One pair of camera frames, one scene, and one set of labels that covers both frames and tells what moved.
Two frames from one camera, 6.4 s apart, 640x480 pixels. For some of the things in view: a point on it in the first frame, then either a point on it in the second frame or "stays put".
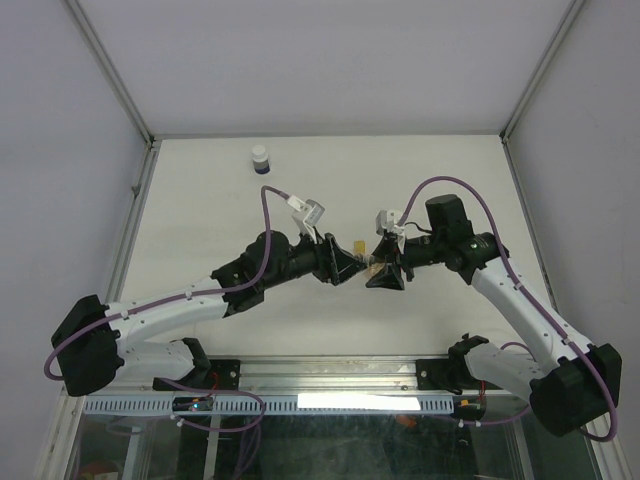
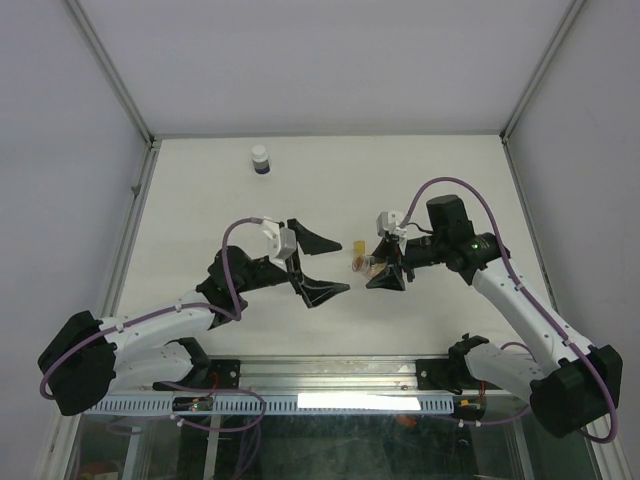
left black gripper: [334, 265] -> [313, 291]
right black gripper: [390, 276] stays put
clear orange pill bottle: [373, 266] stays put
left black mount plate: [223, 374] stays put
